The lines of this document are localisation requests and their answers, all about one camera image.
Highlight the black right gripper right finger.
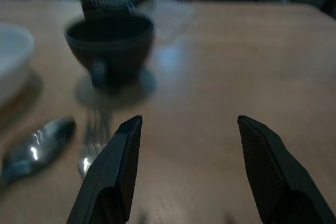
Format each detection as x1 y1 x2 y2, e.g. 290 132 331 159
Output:
237 115 336 224

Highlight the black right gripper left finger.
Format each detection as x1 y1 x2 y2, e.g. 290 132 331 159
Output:
66 115 143 224

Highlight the silver metal fork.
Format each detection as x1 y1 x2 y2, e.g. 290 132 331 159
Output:
77 107 112 180

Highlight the silver metal spoon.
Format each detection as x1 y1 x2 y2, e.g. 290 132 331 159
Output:
0 116 76 187

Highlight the grey round saucer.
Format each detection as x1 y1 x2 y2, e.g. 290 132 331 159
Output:
74 68 158 109

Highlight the dark grey ceramic cup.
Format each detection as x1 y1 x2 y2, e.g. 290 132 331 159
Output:
64 13 155 88

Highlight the white ceramic bowl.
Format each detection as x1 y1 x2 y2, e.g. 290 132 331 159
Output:
0 22 35 108

